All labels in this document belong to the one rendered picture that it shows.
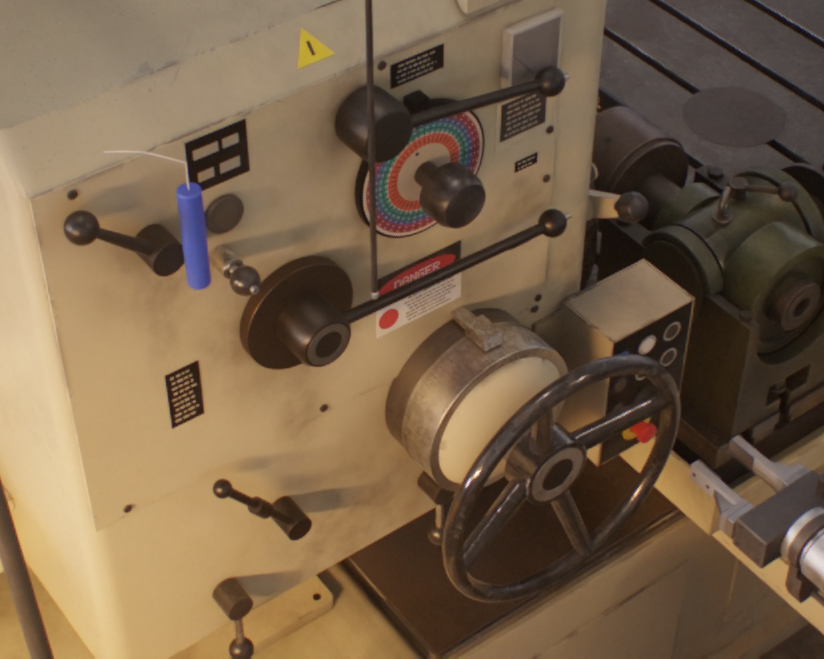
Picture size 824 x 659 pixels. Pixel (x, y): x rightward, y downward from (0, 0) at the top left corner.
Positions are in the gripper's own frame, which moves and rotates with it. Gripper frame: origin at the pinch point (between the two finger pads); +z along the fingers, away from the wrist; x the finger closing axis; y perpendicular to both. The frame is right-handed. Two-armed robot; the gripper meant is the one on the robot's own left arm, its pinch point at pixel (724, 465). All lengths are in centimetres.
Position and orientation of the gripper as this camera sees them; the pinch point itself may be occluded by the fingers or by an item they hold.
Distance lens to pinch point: 211.1
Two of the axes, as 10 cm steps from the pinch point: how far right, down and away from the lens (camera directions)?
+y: -0.2, -7.3, -6.8
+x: -8.1, 4.1, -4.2
